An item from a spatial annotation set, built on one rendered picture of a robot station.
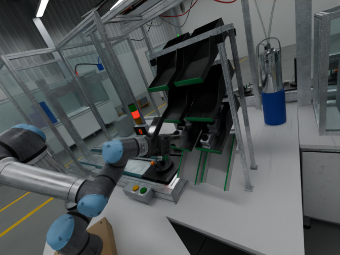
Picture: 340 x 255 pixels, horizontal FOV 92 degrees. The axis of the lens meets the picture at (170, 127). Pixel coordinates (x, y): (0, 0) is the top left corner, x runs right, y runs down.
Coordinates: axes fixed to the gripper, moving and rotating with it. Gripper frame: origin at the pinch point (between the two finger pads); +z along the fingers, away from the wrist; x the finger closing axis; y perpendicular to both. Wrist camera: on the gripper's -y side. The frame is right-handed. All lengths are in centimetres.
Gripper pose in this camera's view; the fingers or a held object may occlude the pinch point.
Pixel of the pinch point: (178, 134)
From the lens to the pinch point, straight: 79.0
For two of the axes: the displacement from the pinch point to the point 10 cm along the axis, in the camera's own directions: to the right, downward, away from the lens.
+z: 7.2, -0.9, 6.9
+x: 6.9, 0.7, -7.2
